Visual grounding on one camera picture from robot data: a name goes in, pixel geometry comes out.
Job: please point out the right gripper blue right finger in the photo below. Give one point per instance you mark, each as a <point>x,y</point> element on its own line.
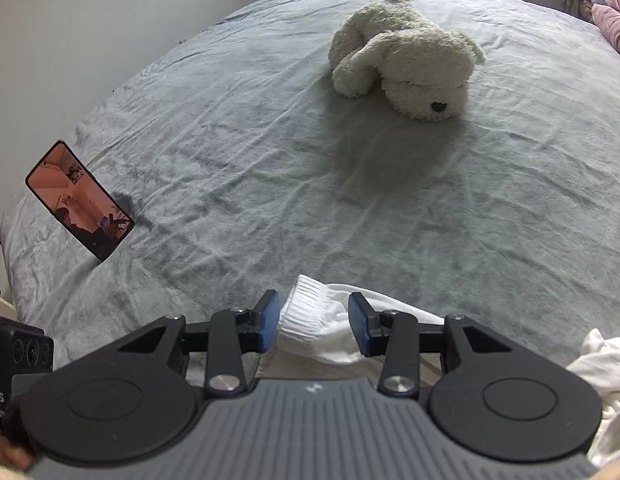
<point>393,335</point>

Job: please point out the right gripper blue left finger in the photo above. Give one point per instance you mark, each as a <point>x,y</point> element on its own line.
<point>235,332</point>

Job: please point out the white garment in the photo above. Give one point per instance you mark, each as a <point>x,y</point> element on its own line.
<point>314,337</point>

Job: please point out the left hand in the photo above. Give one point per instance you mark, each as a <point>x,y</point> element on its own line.
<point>14,456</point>

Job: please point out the smartphone with lit screen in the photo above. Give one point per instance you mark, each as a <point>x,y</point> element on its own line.
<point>70,192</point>

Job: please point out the white plush dog toy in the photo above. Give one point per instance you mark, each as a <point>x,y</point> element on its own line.
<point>422,68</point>

